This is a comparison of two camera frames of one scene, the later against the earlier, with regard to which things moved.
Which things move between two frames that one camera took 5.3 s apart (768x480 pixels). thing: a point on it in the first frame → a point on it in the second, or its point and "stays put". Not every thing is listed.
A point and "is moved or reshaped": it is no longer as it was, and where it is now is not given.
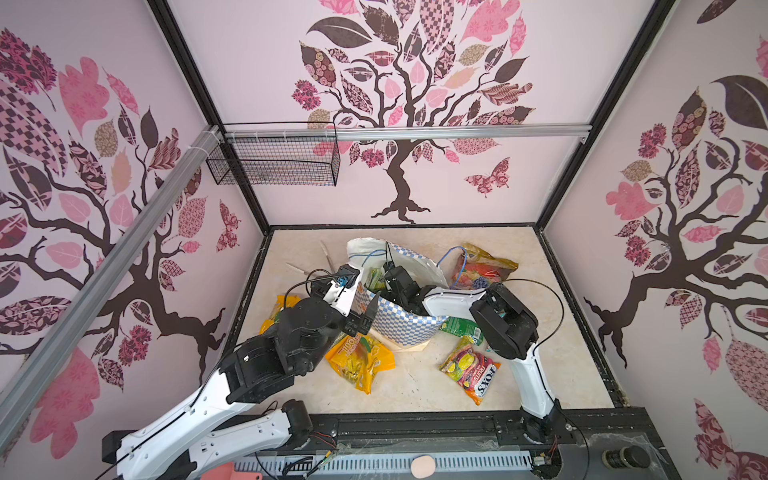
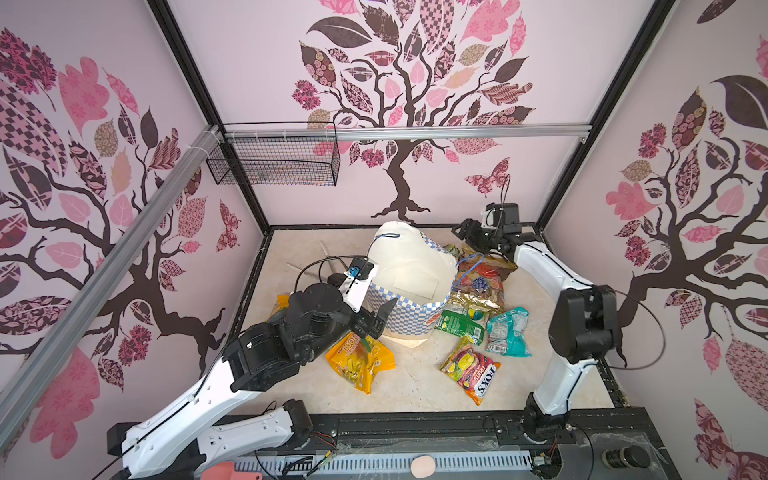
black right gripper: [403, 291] → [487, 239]
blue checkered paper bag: [399, 325] is moved or reshaped
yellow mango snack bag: [358, 357] stays put
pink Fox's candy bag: [470, 369] stays put
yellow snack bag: [282, 302] stays put
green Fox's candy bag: [463, 327] stays put
